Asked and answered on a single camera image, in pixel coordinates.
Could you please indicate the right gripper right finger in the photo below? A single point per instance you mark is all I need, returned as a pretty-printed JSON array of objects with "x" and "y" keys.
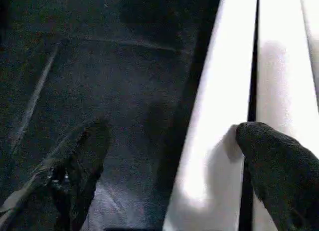
[{"x": 281, "y": 171}]

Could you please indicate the black glossy mat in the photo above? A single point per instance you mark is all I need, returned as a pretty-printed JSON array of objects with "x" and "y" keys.
[{"x": 99, "y": 78}]

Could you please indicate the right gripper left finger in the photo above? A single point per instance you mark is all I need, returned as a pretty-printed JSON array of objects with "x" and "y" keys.
[{"x": 82, "y": 166}]

